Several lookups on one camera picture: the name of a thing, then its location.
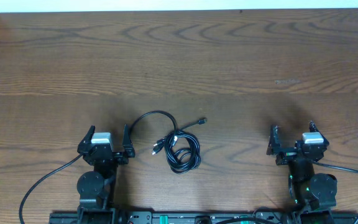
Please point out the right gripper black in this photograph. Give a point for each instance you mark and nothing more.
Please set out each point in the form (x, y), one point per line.
(295, 154)

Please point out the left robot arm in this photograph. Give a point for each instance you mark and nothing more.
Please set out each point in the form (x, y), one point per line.
(96, 187)

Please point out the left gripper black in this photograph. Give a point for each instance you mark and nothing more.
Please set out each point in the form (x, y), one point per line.
(105, 156)

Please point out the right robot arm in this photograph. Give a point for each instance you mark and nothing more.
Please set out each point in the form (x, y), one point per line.
(314, 194)

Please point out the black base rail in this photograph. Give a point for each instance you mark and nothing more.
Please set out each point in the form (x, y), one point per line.
(261, 216)

